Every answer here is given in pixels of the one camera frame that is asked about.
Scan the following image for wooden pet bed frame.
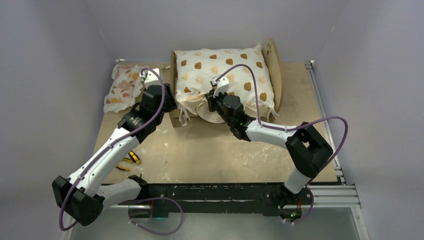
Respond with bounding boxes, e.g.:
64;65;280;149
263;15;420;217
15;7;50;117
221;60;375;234
168;38;284;128

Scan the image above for bear print white cushion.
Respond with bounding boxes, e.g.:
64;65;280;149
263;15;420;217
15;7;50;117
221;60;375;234
173;43;281;128

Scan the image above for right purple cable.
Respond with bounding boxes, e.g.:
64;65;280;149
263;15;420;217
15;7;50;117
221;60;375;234
213;63;349;226

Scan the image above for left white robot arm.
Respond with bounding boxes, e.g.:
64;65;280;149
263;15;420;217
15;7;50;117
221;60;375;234
52;83;177;226

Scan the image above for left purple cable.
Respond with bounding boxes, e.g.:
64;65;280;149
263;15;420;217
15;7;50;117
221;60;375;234
58;67;185;237

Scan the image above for floral print small pillow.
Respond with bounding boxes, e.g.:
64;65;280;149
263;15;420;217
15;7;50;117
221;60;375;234
103;63;143;113

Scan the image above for yellow black screwdriver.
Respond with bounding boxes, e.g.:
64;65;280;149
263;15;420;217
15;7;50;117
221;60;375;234
128;151;141;164

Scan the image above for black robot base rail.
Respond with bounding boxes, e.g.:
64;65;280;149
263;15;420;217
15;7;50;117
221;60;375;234
116;182;312;220

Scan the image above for purple cable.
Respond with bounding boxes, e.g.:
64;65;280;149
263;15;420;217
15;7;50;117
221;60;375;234
58;67;185;237
213;63;349;226

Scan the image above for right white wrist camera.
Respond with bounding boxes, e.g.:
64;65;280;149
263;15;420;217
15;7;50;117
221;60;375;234
210;76;230;98

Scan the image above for yellow handled pliers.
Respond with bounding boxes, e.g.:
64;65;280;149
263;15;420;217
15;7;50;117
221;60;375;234
115;157;133;172

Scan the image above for aluminium table frame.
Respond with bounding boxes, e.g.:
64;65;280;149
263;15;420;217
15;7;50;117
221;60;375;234
59;59;370;240

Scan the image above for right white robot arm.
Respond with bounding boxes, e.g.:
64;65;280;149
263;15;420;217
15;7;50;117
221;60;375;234
205;90;333;194

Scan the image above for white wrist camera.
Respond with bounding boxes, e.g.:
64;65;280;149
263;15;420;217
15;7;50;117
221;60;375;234
210;76;230;98
139;68;162;89

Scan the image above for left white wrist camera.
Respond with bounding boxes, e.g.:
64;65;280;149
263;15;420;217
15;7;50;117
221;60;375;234
139;68;162;89

